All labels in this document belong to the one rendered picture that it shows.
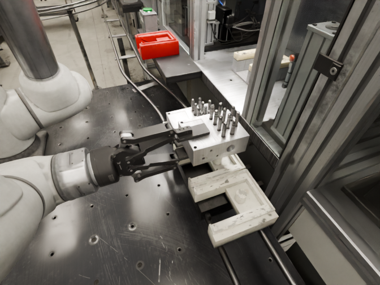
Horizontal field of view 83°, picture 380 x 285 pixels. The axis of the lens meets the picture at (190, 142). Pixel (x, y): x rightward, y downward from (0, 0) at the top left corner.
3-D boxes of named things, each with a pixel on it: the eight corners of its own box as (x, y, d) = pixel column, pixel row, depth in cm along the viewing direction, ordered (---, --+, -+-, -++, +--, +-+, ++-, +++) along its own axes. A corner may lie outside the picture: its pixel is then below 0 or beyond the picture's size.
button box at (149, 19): (143, 37, 103) (138, 8, 94) (158, 34, 105) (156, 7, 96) (146, 42, 98) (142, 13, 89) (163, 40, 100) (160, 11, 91)
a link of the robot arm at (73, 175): (49, 183, 33) (89, 172, 35) (53, 143, 39) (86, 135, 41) (72, 210, 40) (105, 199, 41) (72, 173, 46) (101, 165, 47)
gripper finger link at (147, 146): (124, 151, 44) (121, 147, 43) (173, 128, 44) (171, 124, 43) (127, 165, 41) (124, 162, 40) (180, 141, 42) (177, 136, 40)
